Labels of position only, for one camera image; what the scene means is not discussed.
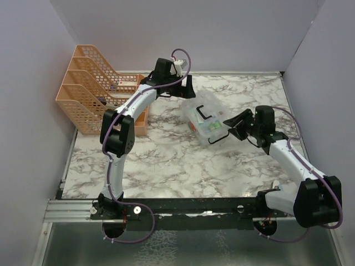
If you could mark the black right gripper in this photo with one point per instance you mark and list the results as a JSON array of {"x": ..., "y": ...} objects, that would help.
[{"x": 238, "y": 122}]

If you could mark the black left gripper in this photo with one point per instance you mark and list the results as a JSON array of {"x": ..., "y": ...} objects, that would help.
[{"x": 184, "y": 92}]

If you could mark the clear compartment tray insert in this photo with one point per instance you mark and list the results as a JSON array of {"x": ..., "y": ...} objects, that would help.
[{"x": 210, "y": 115}]

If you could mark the clear teal pad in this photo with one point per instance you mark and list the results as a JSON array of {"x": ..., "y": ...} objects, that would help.
[{"x": 196, "y": 118}]

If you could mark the clear medicine kit box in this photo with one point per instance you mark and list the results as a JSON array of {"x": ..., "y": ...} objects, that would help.
[{"x": 206, "y": 122}]

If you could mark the small green box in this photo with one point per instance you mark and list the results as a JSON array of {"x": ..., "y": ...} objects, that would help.
[{"x": 214, "y": 126}]

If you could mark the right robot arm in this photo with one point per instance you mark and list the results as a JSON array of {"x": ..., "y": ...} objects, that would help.
[{"x": 318, "y": 199}]

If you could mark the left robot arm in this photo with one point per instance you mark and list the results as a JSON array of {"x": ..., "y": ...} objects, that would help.
[{"x": 117, "y": 134}]

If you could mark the red white box in organizer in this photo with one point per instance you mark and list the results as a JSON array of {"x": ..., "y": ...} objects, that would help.
[{"x": 127, "y": 83}]

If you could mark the stapler in organizer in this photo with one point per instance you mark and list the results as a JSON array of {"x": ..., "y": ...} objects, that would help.
[{"x": 108, "y": 105}]

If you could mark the orange plastic file organizer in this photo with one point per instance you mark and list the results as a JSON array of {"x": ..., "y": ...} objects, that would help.
[{"x": 89, "y": 80}]

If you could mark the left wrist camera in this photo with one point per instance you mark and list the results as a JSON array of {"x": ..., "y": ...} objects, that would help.
[{"x": 177, "y": 66}]

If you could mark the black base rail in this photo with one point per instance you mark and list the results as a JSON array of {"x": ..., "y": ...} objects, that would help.
[{"x": 169, "y": 214}]

